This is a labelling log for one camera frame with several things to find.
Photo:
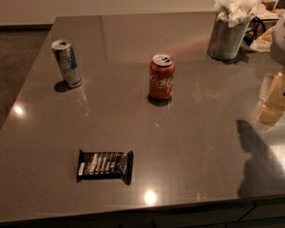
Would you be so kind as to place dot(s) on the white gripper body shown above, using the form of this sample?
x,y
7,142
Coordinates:
x,y
284,44

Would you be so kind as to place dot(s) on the silver blue energy drink can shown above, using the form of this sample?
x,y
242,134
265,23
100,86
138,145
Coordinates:
x,y
65,57

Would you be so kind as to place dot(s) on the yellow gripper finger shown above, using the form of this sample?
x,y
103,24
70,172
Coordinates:
x,y
268,115

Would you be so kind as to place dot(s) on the crumpled white paper napkins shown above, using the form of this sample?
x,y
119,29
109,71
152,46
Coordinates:
x,y
235,12

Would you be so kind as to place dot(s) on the red coke can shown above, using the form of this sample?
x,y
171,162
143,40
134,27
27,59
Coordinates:
x,y
161,76

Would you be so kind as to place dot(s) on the grey metal bucket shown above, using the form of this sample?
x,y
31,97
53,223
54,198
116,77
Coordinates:
x,y
225,42

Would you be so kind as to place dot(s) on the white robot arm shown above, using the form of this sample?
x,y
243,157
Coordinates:
x,y
277,53

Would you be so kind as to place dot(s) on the black rxbar chocolate wrapper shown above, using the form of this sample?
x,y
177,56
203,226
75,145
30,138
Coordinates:
x,y
105,166

